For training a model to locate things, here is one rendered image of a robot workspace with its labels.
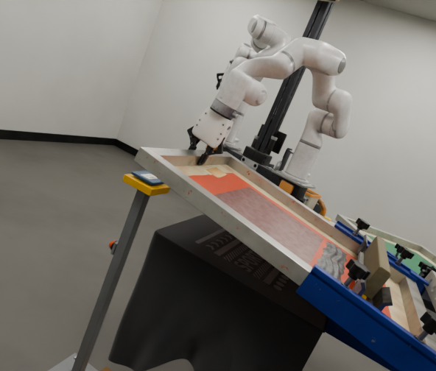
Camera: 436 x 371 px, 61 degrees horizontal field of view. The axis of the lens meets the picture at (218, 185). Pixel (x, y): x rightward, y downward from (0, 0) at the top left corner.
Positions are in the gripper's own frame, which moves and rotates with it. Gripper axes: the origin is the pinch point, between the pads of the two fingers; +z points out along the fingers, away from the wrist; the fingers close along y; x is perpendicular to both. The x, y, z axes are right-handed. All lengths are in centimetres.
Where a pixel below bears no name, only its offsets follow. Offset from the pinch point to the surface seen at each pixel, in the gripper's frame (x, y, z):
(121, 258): -10, 10, 53
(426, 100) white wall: -380, -55, -112
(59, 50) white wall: -227, 306, 50
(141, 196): -9.8, 14.9, 27.5
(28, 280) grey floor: -41, 68, 126
